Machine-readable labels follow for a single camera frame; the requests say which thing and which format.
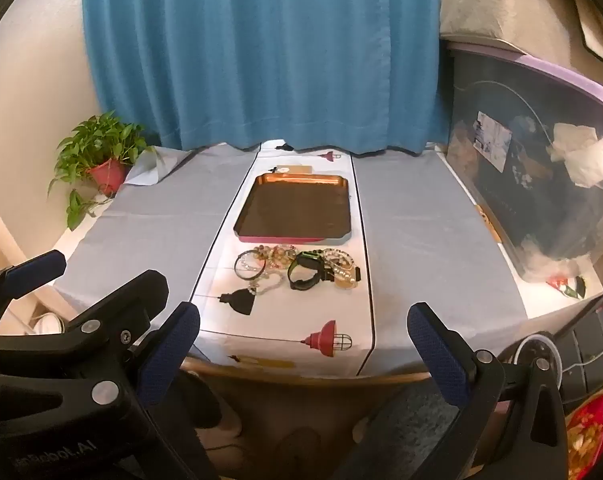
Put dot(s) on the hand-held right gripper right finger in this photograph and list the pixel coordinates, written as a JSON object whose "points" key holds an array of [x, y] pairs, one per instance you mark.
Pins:
{"points": [[439, 355]]}

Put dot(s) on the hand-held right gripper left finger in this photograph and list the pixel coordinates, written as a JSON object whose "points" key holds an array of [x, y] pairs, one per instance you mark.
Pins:
{"points": [[169, 355]]}

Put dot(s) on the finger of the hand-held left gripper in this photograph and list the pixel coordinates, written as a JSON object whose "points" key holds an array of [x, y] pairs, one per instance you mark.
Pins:
{"points": [[31, 267], [141, 290]]}

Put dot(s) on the gold bangle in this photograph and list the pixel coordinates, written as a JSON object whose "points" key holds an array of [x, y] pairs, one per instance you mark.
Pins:
{"points": [[237, 266]]}

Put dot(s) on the black smartwatch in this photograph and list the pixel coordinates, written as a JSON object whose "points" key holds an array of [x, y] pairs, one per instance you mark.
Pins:
{"points": [[304, 280]]}

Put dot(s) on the golden metal tray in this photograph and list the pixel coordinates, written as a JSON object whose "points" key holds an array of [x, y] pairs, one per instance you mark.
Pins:
{"points": [[291, 210]]}

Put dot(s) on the white round appliance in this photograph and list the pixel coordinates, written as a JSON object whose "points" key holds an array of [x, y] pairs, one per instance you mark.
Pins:
{"points": [[46, 324]]}

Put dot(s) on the dark grey cloth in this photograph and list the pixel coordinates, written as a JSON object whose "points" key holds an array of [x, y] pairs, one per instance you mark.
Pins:
{"points": [[411, 425]]}

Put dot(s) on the round white-rimmed device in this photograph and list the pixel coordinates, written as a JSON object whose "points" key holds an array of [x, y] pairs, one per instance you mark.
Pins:
{"points": [[529, 347]]}

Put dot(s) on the white lamp-print table runner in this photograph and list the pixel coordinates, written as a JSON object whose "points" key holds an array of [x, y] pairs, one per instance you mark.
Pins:
{"points": [[281, 330]]}

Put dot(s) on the wooden chair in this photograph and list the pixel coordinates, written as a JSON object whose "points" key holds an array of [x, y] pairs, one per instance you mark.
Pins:
{"points": [[281, 410]]}

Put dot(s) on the potted green plant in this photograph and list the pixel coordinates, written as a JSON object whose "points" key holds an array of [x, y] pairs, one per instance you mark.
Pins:
{"points": [[96, 140]]}

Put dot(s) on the red green packet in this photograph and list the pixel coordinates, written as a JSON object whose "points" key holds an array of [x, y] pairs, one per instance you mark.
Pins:
{"points": [[569, 287]]}

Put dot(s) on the black electronic device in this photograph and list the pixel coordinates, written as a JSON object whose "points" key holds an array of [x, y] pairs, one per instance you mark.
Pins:
{"points": [[591, 340]]}

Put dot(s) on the red floral cloth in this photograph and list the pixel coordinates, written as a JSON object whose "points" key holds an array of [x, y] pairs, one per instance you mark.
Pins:
{"points": [[599, 425]]}

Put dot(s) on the clear storage box purple lid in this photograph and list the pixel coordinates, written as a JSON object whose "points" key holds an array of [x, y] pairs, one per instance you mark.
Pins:
{"points": [[521, 200]]}

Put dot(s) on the tan card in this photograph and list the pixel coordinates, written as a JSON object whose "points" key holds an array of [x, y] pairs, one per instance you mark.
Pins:
{"points": [[294, 169]]}

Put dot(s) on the paper label on box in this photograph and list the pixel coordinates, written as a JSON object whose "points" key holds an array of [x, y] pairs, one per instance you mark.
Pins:
{"points": [[491, 137]]}

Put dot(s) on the white crumpled cloth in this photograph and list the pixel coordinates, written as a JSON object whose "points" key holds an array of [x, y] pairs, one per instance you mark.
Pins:
{"points": [[581, 155]]}

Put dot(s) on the blue curtain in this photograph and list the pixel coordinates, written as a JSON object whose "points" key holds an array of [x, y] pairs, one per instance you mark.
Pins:
{"points": [[256, 50]]}

